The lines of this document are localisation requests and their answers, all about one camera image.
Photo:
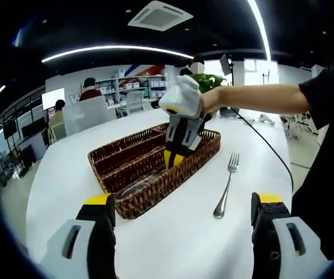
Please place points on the grey padded device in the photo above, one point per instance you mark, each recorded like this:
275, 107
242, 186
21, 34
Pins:
228, 112

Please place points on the person's right hand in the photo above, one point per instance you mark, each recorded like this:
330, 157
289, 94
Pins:
212, 100

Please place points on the thin black stand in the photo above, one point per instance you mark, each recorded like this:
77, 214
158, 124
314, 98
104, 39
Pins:
267, 76

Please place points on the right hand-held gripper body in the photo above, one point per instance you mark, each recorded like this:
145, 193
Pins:
181, 98

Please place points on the black panel on tripod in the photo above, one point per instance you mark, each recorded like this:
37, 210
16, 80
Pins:
224, 64

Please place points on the bright white display screen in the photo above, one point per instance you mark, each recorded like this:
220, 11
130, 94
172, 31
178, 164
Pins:
53, 97

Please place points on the silver metal fork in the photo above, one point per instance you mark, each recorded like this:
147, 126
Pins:
219, 212

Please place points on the green leafy plant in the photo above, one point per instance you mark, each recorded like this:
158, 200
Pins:
210, 81

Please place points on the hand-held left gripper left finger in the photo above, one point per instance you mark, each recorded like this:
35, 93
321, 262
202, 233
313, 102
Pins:
97, 235

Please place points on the short ceiling light strip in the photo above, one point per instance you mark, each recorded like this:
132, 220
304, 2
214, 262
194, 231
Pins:
0, 91

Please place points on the black monitor on stand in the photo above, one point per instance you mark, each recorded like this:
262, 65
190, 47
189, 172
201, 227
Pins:
10, 128

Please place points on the brown wicker utensil storage tray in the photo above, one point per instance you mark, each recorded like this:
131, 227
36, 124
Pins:
143, 203

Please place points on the white mesh office chair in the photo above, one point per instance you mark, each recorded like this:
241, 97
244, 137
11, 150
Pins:
135, 101

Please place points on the white ceiling air conditioner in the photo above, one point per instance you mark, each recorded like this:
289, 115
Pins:
159, 16

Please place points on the long curved ceiling light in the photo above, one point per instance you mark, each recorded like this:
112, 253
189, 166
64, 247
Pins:
47, 59

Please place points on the white handheld controller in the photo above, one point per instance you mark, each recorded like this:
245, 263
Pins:
264, 117

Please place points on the black desk monitor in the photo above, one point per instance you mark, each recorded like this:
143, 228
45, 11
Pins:
33, 128

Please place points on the white storage shelf with bins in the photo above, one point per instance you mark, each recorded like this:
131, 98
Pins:
132, 84

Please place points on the white chair back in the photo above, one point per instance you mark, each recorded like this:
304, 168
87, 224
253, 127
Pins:
85, 114

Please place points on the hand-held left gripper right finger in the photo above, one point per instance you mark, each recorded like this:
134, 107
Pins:
267, 232

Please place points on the straight ceiling light strip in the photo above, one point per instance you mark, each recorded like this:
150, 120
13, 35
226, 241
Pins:
262, 29

